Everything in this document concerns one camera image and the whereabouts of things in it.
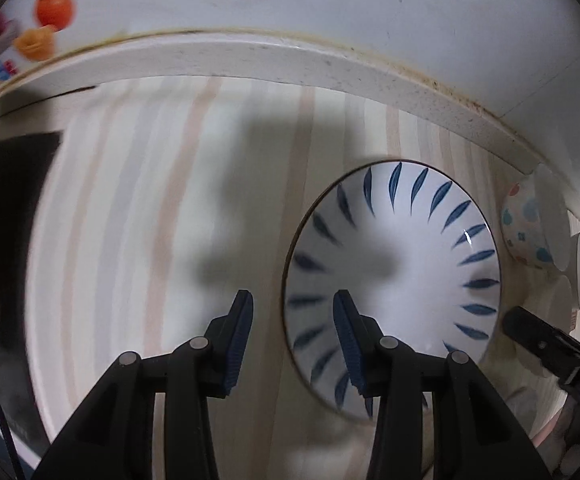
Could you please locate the fruit print wall sticker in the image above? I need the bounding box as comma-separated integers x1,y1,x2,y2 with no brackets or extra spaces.
0,0,77,107

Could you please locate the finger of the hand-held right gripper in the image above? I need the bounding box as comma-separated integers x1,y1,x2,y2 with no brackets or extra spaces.
502,306,580,380

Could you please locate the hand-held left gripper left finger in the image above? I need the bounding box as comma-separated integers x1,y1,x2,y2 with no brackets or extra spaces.
32,289,255,480

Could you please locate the white bowl with coloured dots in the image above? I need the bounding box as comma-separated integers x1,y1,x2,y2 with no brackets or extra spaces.
500,165,570,274

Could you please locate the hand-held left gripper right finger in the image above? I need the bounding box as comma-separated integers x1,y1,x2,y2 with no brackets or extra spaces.
332,289,554,480

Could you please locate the white bowl with blue leaves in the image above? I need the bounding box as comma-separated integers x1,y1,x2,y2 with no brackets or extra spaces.
283,159,502,423

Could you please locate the striped table mat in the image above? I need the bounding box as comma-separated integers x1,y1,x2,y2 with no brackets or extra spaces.
24,76,580,480

